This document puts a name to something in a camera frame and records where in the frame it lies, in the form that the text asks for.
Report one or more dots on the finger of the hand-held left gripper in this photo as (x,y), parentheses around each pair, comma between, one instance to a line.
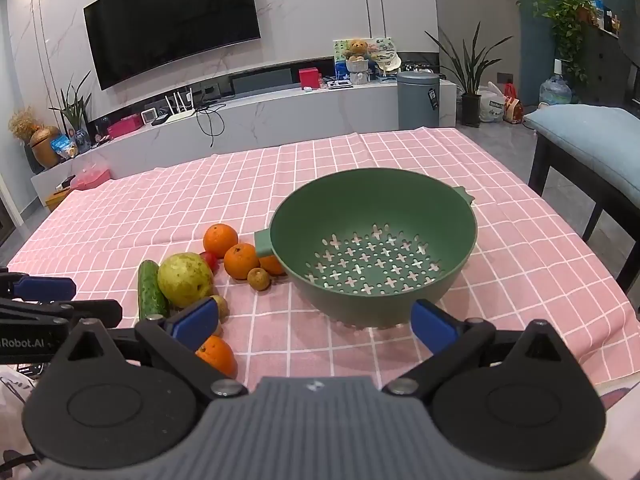
(75,310)
(45,287)

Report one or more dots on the yellow-green guava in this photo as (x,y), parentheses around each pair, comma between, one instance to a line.
(185,280)

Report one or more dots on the white marble television cabinet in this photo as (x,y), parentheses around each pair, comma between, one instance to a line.
(300,115)

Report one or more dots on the blue snack bag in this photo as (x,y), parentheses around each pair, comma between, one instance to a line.
(63,146)

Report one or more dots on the large water bottle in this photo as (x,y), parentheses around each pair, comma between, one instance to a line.
(555,91)

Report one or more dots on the black soundbar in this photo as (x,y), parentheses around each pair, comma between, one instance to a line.
(260,82)

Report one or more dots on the dried flowers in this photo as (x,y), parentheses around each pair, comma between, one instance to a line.
(24,122)

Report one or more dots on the golden vase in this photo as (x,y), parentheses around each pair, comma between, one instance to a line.
(44,149)

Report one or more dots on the trailing green house plant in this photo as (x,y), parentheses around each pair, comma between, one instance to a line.
(565,15)

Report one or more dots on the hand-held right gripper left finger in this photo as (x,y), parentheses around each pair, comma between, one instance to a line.
(192,322)

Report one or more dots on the green cucumber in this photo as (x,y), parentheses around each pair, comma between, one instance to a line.
(150,290)

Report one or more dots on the pink box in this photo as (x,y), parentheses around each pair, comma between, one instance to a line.
(125,127)

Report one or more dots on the red orange bag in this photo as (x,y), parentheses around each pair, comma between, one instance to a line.
(513,109)

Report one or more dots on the dark grey side cabinet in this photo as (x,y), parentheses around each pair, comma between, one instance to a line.
(610,65)

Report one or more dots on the grey trash can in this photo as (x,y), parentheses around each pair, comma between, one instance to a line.
(417,102)

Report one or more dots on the small white desk clock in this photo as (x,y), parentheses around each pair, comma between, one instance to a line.
(149,116)

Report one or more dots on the yellow box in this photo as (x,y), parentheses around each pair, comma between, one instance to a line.
(56,200)

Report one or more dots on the colourful picture board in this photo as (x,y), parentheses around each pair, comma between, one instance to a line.
(340,67)

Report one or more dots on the pink plastic bag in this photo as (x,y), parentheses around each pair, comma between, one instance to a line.
(92,176)

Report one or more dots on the white router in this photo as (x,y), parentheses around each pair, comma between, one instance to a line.
(180,112)

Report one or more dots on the white plastic bag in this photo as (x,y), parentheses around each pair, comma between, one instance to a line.
(492,106)

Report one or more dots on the small yellow-brown potato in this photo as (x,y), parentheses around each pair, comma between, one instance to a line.
(221,307)

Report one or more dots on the long-leaf potted plant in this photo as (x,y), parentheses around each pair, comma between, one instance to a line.
(470,85)

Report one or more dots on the thin-leaf green plant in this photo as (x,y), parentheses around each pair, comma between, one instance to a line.
(74,110)

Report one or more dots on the green colander bowl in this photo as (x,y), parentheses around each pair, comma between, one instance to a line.
(350,210)

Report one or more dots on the small red tomato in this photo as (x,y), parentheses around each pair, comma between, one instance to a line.
(210,261)

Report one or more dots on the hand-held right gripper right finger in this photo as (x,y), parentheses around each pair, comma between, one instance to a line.
(432,325)

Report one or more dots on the white patterned cloth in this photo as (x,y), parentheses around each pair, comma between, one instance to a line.
(12,400)

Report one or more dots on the red box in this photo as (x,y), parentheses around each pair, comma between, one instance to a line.
(310,78)

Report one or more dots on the dark wooden bench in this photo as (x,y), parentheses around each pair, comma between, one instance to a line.
(542,160)

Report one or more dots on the orange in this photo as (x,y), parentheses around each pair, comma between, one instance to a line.
(272,265)
(220,239)
(241,260)
(217,355)

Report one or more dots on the brown teddy bear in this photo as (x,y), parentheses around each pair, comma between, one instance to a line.
(356,50)

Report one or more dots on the light blue seat cushion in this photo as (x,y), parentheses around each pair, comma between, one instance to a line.
(590,135)

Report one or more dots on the pink checked tablecloth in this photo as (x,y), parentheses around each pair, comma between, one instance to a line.
(450,170)

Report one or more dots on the white hand fan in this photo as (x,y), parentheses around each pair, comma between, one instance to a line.
(387,57)

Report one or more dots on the black flat television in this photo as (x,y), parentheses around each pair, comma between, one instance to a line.
(170,20)

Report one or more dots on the small brown longan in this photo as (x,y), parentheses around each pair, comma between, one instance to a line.
(258,278)

